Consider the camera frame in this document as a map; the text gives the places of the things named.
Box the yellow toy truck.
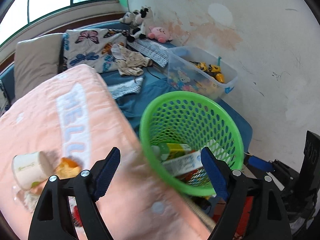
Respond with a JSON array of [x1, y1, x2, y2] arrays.
[[191, 61, 225, 83]]

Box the orange jelly cup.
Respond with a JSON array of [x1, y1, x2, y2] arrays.
[[54, 157, 82, 179]]

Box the grey patterned cloth strip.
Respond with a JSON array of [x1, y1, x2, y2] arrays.
[[127, 39, 169, 68]]

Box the white red wrapper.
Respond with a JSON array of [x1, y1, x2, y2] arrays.
[[23, 190, 41, 212]]

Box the green yellow box in basket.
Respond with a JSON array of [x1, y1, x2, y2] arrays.
[[151, 142, 192, 161]]

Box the cream paper cup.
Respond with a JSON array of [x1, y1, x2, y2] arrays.
[[11, 151, 54, 191]]

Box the green plastic basket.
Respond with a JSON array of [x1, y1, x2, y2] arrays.
[[139, 91, 244, 197]]

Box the pink plush toy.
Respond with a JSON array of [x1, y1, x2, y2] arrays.
[[148, 27, 173, 43]]

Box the cow plush toy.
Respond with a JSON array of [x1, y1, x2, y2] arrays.
[[119, 7, 153, 42]]

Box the beige patterned clothing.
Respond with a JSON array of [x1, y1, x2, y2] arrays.
[[111, 44, 153, 76]]

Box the clear plastic storage bin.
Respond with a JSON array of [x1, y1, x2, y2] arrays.
[[167, 46, 238, 101]]

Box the white milk carton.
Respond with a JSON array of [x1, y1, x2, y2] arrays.
[[162, 151, 203, 177]]

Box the pink hello blanket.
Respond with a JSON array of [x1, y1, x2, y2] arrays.
[[1, 64, 210, 239]]

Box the grey pillow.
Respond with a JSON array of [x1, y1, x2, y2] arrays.
[[14, 33, 63, 100]]

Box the right butterfly pillow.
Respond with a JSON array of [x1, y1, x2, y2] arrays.
[[62, 28, 128, 74]]

